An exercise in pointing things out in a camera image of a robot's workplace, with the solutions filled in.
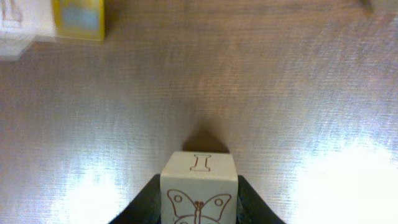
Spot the butterfly I wooden block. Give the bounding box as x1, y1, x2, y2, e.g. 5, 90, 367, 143
160, 151, 238, 224

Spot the yellow wooden block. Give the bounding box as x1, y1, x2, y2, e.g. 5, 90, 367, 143
52, 0, 105, 41

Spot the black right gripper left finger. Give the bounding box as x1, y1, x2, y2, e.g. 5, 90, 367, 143
109, 174, 161, 224

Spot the red O wooden block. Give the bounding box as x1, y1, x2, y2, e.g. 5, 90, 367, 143
1, 0, 56, 61

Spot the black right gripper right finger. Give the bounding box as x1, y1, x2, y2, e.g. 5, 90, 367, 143
236, 175, 285, 224

